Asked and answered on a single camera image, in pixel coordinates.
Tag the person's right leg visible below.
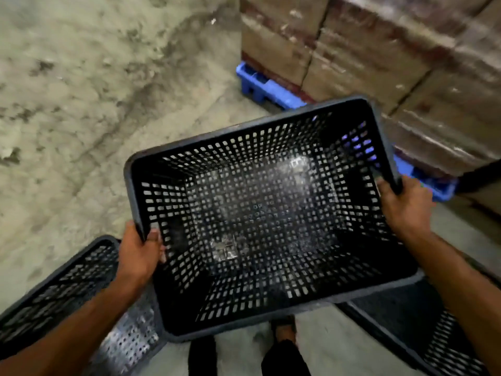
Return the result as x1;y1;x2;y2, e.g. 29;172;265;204
261;340;312;376

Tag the person's left forearm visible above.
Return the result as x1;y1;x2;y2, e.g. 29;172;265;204
0;270;151;376

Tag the blue plastic pallet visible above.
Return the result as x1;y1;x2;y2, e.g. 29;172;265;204
236;62;458;202

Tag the person's right hand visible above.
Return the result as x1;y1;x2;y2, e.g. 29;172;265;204
377;175;437;238

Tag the black perforated plastic crate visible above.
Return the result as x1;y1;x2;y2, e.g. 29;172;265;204
337;256;501;376
0;236;168;376
124;95;426;343

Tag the person's leg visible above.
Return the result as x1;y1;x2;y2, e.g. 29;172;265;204
188;336;218;376
261;340;312;376

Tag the person's right foot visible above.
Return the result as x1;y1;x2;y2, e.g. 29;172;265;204
271;315;297;346

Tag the person's left leg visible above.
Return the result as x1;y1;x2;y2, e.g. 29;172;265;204
188;336;218;376

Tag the stack of wrapped cardboard boxes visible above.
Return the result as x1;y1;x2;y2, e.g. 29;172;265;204
240;0;501;216

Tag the person's left hand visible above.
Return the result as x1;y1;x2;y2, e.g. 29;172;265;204
116;220;167;287

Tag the person's right forearm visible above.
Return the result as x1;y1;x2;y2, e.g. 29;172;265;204
399;225;501;376

